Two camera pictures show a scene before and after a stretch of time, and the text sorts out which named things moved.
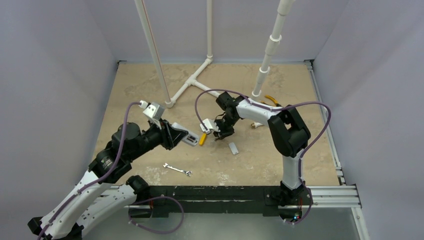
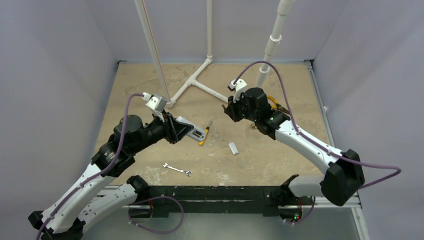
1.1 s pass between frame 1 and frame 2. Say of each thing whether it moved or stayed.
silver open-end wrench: stayed
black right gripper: moved
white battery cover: stayed
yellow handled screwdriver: stayed
